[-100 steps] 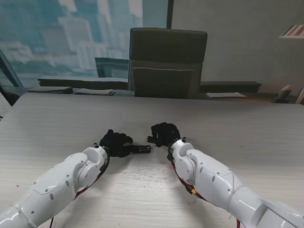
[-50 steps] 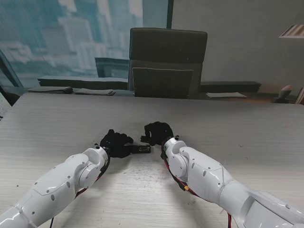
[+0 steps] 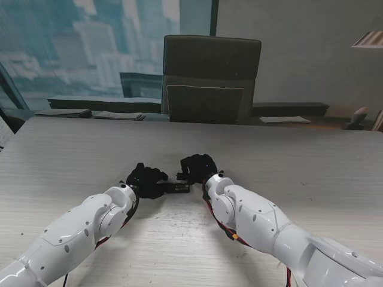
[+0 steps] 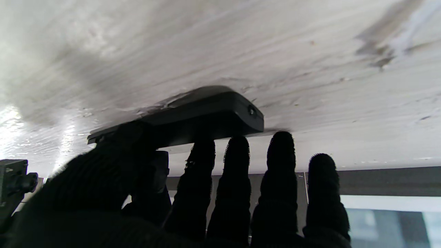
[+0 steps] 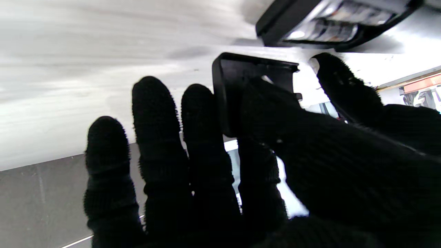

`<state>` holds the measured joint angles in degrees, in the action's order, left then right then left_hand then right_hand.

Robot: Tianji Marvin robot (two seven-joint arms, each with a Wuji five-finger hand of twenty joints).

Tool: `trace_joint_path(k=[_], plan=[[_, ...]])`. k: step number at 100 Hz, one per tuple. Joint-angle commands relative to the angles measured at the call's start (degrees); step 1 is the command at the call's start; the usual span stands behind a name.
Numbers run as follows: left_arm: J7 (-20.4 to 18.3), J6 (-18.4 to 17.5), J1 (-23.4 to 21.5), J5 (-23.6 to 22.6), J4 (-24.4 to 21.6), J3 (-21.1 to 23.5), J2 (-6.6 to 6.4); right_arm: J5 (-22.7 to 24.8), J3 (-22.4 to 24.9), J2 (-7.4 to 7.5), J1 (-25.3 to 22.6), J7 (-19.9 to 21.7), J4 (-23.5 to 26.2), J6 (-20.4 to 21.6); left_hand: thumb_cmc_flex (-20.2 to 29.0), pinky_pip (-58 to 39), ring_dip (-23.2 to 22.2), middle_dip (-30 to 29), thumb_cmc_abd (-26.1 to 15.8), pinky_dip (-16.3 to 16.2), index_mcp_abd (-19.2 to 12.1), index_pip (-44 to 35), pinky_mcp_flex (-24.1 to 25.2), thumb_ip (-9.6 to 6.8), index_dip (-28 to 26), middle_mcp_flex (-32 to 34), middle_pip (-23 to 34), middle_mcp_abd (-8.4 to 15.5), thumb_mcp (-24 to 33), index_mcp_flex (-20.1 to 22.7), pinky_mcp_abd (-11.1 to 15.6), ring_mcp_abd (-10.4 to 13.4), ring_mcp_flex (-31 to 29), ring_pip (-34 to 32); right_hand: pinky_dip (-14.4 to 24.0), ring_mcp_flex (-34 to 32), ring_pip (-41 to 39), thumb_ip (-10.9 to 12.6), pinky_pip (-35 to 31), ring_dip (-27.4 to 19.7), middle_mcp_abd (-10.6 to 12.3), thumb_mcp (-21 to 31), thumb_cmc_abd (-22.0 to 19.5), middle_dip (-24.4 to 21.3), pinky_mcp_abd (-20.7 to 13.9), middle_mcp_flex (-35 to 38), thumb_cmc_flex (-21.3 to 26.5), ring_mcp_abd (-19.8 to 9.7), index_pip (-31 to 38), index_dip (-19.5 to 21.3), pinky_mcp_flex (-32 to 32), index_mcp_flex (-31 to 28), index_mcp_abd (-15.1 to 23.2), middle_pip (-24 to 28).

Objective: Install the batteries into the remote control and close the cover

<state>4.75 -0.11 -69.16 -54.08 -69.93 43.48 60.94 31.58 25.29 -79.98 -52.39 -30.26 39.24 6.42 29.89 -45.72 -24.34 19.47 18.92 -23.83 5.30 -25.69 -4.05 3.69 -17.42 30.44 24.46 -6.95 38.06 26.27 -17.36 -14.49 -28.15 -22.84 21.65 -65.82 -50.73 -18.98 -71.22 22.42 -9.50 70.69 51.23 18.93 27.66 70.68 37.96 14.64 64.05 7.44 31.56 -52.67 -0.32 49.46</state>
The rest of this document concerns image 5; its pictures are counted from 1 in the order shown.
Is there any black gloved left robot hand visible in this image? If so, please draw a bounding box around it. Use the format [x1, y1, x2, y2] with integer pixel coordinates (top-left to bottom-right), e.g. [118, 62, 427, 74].
[310, 52, 441, 155]

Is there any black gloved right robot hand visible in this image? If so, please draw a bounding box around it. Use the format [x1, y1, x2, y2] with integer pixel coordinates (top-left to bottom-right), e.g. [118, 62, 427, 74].
[84, 76, 441, 248]

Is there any silver battery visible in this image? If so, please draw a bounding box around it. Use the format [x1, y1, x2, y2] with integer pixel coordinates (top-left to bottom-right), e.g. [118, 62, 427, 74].
[324, 2, 395, 26]
[286, 19, 359, 43]

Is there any black remote control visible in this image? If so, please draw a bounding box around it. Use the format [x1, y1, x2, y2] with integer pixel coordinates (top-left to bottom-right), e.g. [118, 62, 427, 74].
[256, 0, 425, 53]

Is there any black battery cover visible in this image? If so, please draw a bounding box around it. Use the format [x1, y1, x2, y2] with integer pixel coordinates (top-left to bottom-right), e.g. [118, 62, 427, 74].
[212, 52, 303, 138]

